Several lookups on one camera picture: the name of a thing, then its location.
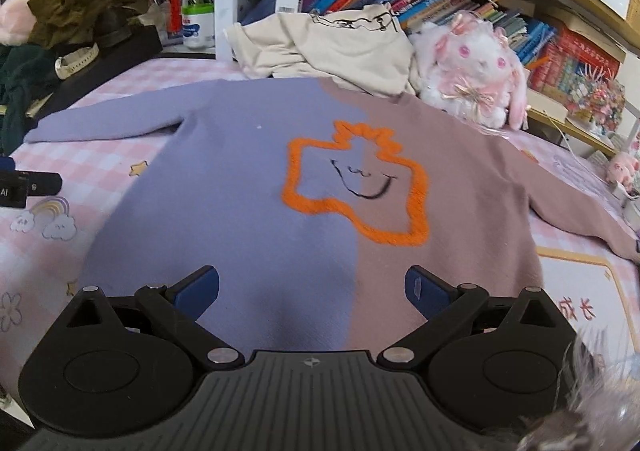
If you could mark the colourful paper bouquet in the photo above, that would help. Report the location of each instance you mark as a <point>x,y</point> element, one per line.
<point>602,106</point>

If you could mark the pink checked printed mat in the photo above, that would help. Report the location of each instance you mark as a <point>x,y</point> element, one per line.
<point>75,151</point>

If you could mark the white pink bunny plush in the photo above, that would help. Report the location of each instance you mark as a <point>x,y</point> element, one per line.
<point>475,68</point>

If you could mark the cream printed shirt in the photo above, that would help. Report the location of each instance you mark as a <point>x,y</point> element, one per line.
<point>325,51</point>

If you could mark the large pale pink plush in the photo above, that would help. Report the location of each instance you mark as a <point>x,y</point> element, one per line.
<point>12,16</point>

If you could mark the red hanging tassel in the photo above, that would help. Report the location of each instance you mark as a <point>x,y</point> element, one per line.
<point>174,6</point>

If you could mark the purple and mauve sweater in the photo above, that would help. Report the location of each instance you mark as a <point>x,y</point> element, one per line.
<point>250,231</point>

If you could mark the red boxed book set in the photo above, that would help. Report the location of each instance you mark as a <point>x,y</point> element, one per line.
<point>575,61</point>

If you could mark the fluffy pale sleeve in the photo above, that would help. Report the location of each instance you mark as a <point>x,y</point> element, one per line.
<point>600,406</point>

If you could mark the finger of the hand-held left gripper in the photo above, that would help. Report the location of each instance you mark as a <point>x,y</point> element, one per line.
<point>5,164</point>
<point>42,182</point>

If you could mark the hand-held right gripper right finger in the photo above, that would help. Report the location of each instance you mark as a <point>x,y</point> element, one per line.
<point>421,288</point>

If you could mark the small pink plush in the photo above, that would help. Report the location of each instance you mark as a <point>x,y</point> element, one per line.
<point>622,166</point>

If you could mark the white green pen jar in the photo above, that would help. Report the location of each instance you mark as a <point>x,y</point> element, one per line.
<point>197,31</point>

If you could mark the cream wristwatch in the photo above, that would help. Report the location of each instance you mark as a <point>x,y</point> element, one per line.
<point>75,60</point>

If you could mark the dark green cloth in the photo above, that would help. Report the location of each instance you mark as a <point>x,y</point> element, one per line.
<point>25,81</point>

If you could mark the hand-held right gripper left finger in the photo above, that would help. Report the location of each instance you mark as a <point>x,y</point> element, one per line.
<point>202,292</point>

